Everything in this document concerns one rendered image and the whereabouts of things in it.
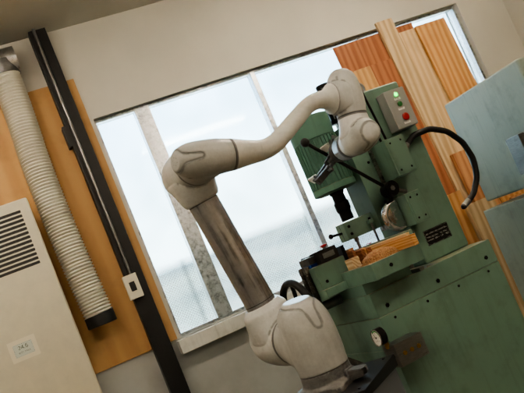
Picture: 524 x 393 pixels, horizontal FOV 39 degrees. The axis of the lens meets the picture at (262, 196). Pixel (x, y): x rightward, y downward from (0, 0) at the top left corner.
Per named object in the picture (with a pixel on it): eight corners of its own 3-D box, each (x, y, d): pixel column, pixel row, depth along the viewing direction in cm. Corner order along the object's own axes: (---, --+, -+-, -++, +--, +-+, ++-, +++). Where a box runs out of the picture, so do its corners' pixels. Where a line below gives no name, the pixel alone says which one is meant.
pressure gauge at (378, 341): (377, 352, 256) (367, 330, 257) (385, 348, 258) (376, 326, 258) (386, 352, 250) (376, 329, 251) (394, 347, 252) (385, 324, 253)
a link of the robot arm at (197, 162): (231, 129, 221) (214, 141, 233) (175, 135, 213) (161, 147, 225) (241, 171, 219) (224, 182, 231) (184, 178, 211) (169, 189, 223)
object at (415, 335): (390, 368, 257) (380, 346, 258) (417, 353, 262) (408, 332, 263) (402, 367, 250) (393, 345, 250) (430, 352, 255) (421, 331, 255)
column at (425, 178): (397, 272, 305) (328, 113, 312) (438, 253, 314) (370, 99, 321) (426, 263, 285) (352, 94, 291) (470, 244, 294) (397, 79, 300)
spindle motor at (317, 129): (308, 203, 296) (278, 132, 299) (344, 189, 303) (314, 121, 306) (327, 193, 280) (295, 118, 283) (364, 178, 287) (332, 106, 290)
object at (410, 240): (331, 272, 315) (327, 263, 315) (335, 270, 316) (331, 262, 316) (415, 245, 254) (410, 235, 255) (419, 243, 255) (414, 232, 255)
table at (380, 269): (288, 308, 304) (282, 294, 305) (348, 281, 316) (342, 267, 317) (355, 291, 249) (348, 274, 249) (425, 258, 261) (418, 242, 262)
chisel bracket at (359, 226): (342, 246, 291) (334, 227, 291) (371, 235, 296) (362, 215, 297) (351, 243, 284) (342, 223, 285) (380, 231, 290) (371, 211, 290)
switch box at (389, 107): (391, 134, 293) (375, 97, 295) (411, 127, 297) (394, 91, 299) (399, 129, 288) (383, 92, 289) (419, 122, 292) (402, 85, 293)
